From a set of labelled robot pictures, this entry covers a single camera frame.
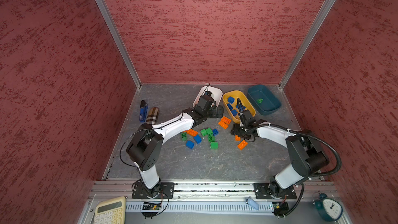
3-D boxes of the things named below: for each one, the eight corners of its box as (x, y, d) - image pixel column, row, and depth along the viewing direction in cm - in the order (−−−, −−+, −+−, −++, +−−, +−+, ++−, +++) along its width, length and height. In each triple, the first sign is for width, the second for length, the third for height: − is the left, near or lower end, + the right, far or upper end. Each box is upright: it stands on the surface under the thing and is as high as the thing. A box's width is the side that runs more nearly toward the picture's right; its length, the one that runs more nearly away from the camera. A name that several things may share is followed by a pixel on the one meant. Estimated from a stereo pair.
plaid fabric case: (146, 125, 100) (144, 122, 97) (150, 110, 108) (149, 107, 105) (156, 125, 100) (154, 122, 97) (159, 110, 108) (158, 107, 105)
